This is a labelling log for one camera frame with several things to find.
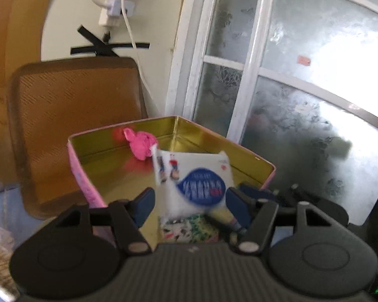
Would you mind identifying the black tape cross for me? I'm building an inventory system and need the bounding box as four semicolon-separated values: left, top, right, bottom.
71;25;150;58

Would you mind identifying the brown cardboard sheet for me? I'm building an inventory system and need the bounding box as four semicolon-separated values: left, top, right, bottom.
0;0;55;177

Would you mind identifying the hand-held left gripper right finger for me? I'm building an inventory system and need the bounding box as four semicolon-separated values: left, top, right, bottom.
226;187;331;255

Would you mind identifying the blue striped cloth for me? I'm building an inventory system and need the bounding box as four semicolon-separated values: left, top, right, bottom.
0;182;51;249

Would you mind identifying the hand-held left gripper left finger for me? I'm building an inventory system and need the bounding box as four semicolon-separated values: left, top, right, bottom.
50;188;155;256

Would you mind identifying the white cable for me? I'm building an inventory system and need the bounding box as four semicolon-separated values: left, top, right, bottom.
120;0;160;115

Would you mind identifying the green patterned packet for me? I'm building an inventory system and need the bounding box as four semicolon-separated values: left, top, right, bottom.
157;214;221;244

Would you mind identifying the white charger block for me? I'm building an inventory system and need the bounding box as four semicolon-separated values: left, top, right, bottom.
107;0;136;17

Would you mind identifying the pink crumpled cloth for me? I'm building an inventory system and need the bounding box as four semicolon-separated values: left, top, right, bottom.
123;128;158;161

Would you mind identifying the pink tin box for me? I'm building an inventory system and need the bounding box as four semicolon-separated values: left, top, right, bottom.
67;116;276;249

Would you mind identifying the brown mesh chair back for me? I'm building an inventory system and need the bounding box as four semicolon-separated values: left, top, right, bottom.
8;57;149;220

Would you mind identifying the white window frame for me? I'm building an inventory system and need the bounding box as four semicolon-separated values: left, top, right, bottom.
165;0;378;196

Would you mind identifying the white tissue packet blue label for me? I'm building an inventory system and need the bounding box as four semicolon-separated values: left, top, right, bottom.
152;145;234;219

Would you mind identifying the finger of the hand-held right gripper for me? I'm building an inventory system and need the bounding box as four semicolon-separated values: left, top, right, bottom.
239;182;349;225

